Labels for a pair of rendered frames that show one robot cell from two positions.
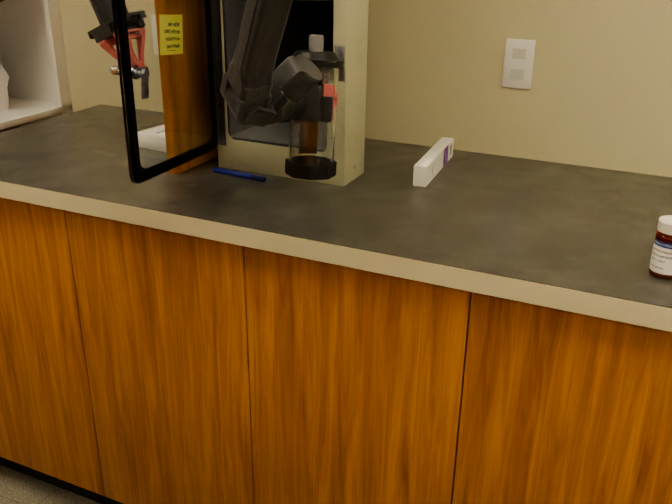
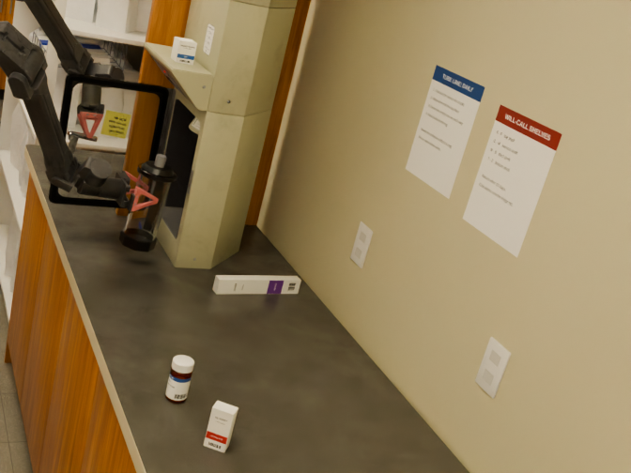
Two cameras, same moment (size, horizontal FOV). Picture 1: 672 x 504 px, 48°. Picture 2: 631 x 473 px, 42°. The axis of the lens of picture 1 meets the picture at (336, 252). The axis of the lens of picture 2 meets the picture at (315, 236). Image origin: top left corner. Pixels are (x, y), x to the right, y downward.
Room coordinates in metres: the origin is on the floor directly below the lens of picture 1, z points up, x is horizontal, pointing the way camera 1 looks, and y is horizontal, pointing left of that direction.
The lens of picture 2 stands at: (-0.02, -1.59, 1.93)
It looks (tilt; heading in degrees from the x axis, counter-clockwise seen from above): 20 degrees down; 36
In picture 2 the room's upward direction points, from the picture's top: 15 degrees clockwise
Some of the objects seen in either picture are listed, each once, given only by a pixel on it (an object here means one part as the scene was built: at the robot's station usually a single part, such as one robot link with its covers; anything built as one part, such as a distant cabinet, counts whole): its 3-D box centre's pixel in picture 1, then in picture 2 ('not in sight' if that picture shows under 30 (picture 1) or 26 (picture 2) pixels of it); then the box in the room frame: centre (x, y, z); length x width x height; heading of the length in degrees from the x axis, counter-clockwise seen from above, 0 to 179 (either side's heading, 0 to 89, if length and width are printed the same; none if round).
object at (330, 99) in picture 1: (321, 100); (140, 196); (1.40, 0.03, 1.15); 0.09 x 0.07 x 0.07; 158
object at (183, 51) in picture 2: not in sight; (183, 51); (1.53, 0.12, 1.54); 0.05 x 0.05 x 0.06; 67
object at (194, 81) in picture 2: not in sight; (174, 75); (1.55, 0.15, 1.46); 0.32 x 0.12 x 0.10; 66
